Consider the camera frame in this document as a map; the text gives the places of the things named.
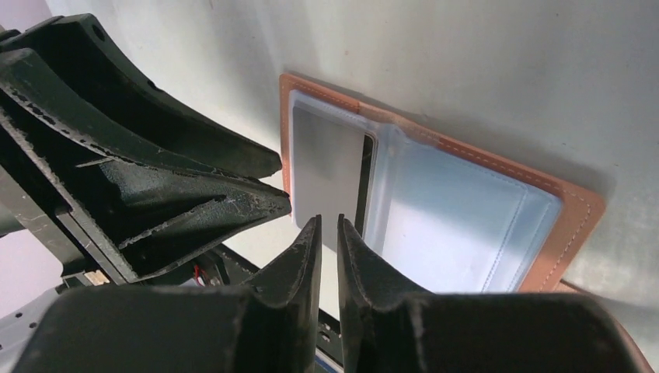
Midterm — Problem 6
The silver card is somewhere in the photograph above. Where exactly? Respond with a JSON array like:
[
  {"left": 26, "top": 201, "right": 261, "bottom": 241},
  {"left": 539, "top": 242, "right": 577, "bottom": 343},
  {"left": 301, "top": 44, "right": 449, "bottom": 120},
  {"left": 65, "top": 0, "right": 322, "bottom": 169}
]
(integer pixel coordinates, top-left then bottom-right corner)
[{"left": 291, "top": 105, "right": 366, "bottom": 251}]

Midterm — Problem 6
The tan leather card holder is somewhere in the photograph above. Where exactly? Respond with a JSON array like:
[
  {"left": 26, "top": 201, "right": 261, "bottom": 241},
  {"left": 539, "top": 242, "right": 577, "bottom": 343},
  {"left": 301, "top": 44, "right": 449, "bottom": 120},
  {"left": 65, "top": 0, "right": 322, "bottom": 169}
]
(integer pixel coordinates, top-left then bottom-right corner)
[{"left": 279, "top": 74, "right": 605, "bottom": 293}]

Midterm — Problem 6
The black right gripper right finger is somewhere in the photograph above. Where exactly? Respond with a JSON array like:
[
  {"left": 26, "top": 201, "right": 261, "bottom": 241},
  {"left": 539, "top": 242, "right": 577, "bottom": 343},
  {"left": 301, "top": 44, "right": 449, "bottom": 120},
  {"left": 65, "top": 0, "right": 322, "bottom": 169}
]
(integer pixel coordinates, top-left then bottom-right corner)
[{"left": 337, "top": 215, "right": 650, "bottom": 372}]

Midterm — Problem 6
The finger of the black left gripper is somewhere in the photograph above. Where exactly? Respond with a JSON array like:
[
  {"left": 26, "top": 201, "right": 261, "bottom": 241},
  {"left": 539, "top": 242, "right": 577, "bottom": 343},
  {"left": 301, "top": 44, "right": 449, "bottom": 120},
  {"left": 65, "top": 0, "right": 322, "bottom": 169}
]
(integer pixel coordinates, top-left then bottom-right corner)
[
  {"left": 1, "top": 13, "right": 282, "bottom": 179},
  {"left": 1, "top": 49, "right": 291, "bottom": 284}
]

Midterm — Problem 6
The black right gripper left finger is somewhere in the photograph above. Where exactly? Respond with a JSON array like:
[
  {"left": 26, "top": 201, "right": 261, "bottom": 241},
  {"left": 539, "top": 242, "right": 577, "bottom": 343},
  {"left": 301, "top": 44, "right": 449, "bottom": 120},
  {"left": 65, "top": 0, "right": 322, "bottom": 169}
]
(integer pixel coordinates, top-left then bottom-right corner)
[{"left": 14, "top": 216, "right": 322, "bottom": 372}]

